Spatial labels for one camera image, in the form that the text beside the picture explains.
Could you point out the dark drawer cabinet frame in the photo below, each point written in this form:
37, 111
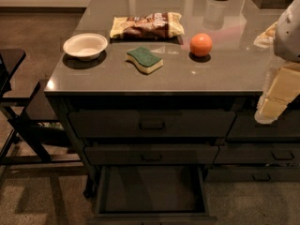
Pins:
67, 103

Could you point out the white paper bowl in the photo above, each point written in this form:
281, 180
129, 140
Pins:
86, 47

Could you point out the dark top left drawer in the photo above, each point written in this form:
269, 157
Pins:
142, 124

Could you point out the green and yellow sponge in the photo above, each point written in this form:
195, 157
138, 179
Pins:
145, 61

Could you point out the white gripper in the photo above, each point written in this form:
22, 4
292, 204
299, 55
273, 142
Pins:
288, 35

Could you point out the orange fruit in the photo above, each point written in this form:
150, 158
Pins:
201, 45

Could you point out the dark top right drawer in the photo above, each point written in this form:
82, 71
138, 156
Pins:
285, 129

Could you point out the brown chip bag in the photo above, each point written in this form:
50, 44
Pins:
153, 26

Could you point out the open dark bottom drawer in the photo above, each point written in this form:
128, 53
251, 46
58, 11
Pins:
151, 195

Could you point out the dark middle right drawer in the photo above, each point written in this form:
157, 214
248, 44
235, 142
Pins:
258, 153

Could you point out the dark middle left drawer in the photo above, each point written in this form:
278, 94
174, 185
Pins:
129, 154

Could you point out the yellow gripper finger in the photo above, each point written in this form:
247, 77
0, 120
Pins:
268, 110

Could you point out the black chair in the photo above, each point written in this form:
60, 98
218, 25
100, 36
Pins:
32, 119

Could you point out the dark bottom right drawer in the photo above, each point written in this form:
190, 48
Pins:
248, 174

